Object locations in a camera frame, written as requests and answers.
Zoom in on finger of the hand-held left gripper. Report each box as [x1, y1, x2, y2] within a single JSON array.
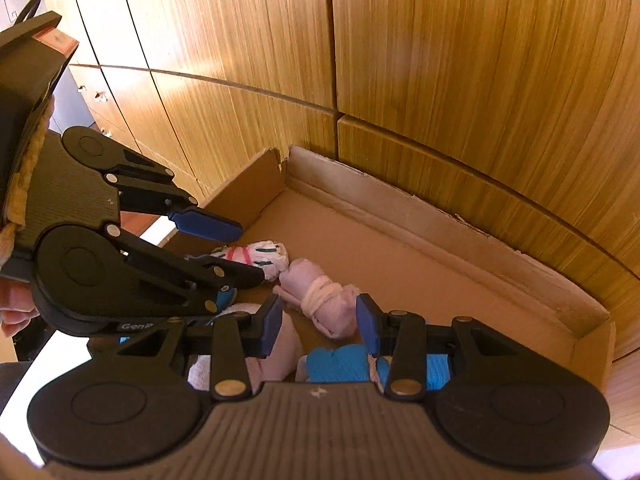
[[107, 147, 244, 243], [107, 225, 266, 319]]

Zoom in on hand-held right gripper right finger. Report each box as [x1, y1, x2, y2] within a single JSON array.
[[355, 294, 508, 402]]

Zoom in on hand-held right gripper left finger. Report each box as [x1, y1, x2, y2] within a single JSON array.
[[117, 294, 285, 402]]

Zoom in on pink sock bundle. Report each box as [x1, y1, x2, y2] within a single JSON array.
[[274, 258, 361, 341]]

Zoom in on white striped sock bundle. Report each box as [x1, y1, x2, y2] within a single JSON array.
[[207, 241, 291, 286]]

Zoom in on cardboard box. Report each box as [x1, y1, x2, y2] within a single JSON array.
[[160, 145, 617, 411]]

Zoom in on person's left hand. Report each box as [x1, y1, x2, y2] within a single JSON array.
[[0, 280, 42, 339]]

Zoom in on light pink sock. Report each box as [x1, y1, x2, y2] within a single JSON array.
[[250, 310, 302, 394]]

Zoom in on blue sock bundle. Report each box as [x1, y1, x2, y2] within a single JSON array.
[[305, 344, 453, 394]]

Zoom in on white board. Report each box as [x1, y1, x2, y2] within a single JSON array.
[[0, 212, 177, 466]]

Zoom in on white textured sock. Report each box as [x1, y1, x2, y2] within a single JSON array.
[[187, 355, 217, 391]]

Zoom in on wooden drawer cabinet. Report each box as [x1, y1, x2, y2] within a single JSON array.
[[35, 0, 215, 202]]

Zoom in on black cord loop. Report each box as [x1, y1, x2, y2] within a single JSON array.
[[12, 0, 44, 24]]

